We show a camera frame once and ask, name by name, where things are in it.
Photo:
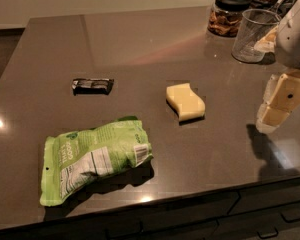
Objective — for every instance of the dark drawer cabinet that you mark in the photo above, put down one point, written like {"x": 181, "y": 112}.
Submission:
{"x": 261, "y": 211}

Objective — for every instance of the glass jar with black lid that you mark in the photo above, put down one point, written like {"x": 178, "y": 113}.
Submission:
{"x": 225, "y": 16}

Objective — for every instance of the dark chocolate rxbar wrapper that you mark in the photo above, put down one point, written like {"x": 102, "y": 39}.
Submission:
{"x": 92, "y": 86}

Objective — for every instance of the green snack bag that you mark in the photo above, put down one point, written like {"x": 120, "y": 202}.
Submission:
{"x": 75, "y": 159}

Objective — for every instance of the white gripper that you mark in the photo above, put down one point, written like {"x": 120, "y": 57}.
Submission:
{"x": 294, "y": 42}

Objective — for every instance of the yellow sponge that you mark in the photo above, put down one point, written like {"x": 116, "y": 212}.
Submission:
{"x": 185, "y": 102}

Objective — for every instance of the clear plastic measuring cup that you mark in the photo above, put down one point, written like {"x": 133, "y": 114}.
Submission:
{"x": 255, "y": 24}

